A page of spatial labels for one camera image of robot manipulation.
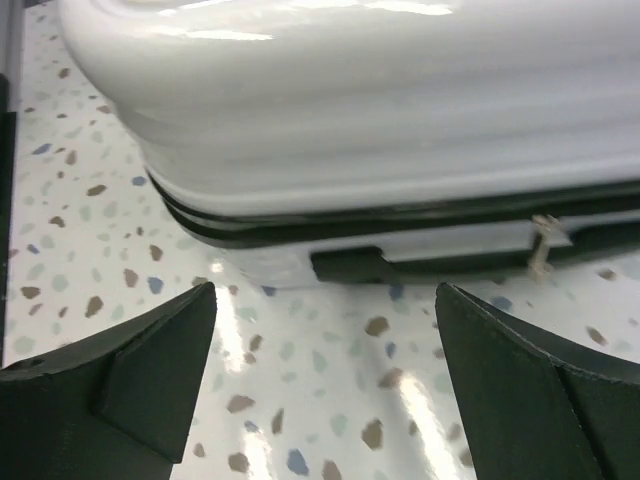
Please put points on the black suitcase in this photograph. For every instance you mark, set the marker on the black suitcase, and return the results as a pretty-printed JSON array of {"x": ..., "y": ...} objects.
[{"x": 361, "y": 142}]

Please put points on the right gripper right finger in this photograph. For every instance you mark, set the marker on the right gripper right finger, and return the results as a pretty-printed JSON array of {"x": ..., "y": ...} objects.
[{"x": 535, "y": 405}]

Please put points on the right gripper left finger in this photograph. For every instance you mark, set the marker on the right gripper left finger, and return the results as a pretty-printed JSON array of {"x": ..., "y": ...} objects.
[{"x": 115, "y": 405}]

